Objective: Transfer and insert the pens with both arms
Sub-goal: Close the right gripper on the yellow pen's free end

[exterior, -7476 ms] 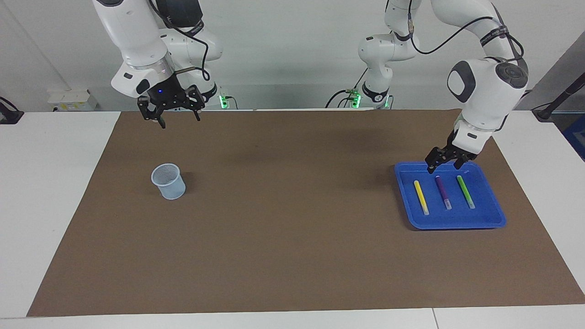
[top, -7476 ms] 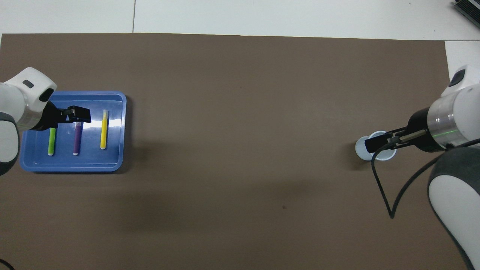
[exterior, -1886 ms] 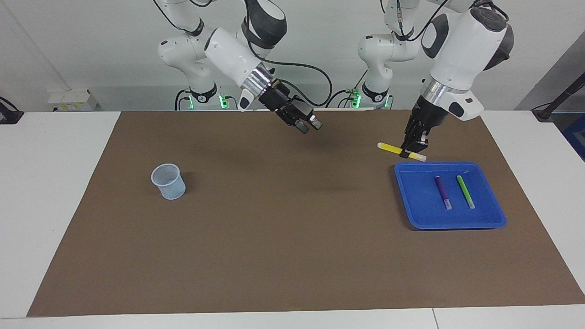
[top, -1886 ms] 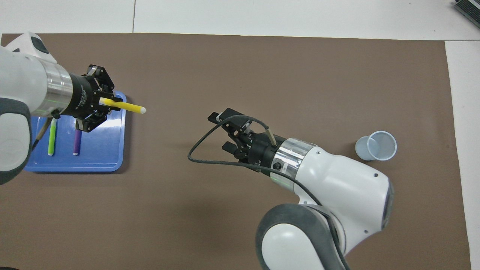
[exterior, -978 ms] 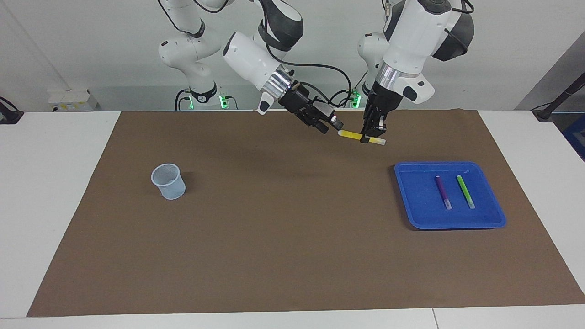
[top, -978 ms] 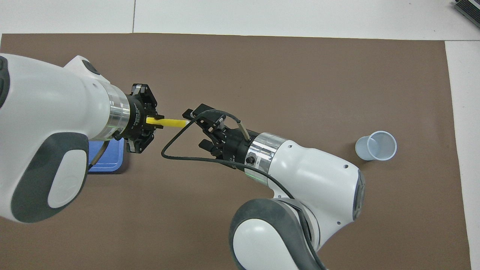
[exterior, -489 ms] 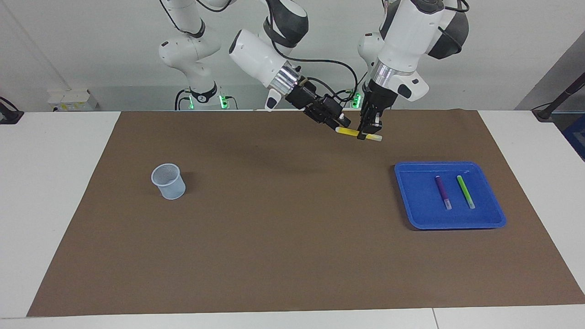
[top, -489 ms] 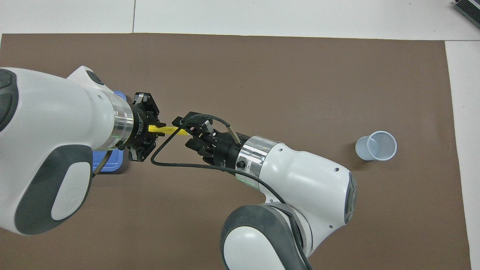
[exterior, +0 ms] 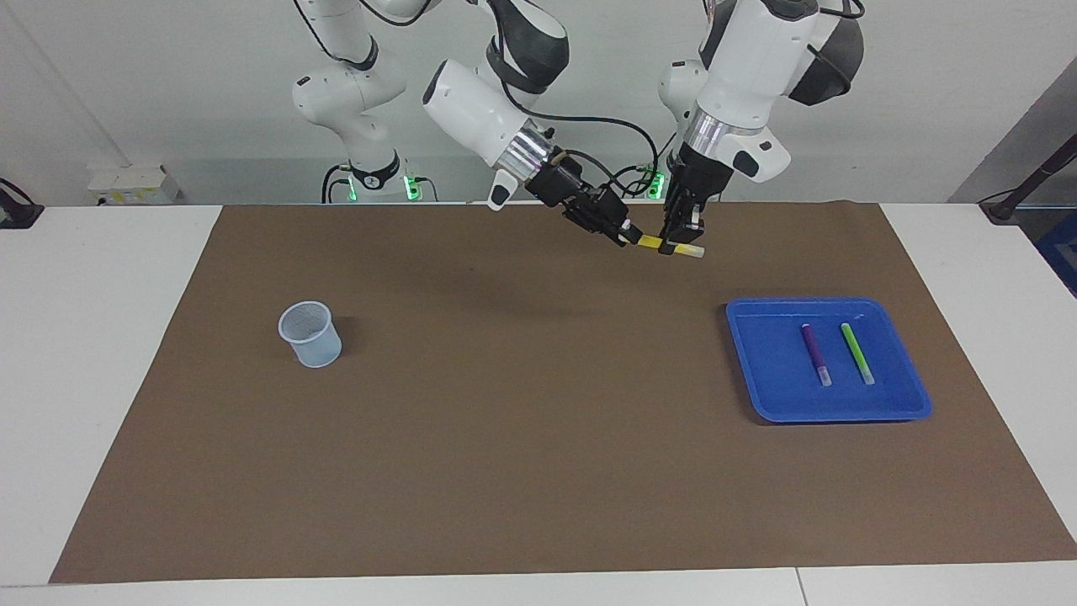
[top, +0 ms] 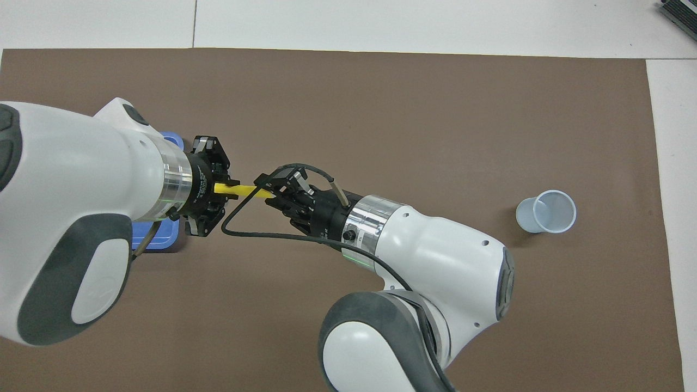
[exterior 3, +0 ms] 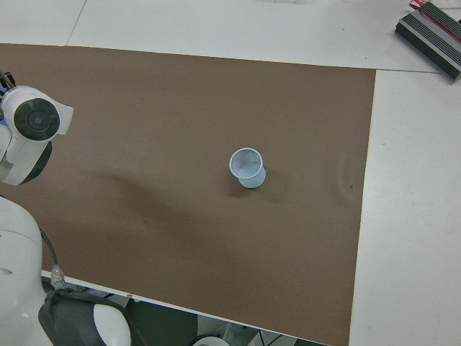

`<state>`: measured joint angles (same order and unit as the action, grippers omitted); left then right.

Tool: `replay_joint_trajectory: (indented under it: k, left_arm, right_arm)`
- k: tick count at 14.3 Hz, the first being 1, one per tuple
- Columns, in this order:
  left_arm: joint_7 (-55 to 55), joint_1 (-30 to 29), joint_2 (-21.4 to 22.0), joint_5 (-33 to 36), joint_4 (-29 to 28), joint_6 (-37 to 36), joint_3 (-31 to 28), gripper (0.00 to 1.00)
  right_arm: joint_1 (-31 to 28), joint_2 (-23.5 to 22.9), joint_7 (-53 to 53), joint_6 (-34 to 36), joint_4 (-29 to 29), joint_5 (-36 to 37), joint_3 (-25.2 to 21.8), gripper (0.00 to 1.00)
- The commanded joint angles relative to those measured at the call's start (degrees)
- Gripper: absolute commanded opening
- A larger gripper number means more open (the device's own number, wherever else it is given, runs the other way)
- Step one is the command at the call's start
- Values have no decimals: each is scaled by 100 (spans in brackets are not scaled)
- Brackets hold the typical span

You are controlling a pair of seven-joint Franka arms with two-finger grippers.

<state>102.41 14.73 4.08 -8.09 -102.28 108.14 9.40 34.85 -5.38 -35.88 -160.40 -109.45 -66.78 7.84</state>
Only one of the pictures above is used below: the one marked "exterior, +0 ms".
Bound grey mesh pen cup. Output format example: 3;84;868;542
278;300;343;369

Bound white wall socket box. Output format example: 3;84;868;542
87;164;182;206

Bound brown table mat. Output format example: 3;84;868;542
49;200;1077;584

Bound green pen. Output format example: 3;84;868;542
841;322;876;386

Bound purple pen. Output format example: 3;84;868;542
800;323;833;388

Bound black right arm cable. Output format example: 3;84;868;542
492;17;660;199

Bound black stand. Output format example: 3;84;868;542
980;133;1077;225

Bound yellow pen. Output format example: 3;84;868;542
635;234;706;258

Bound black right base cable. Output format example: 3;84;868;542
321;164;354;204

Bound black clamp mount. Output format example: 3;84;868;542
0;178;45;229

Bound blue plastic tray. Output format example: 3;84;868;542
725;296;933;424

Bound blue crate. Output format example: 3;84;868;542
1033;210;1077;297

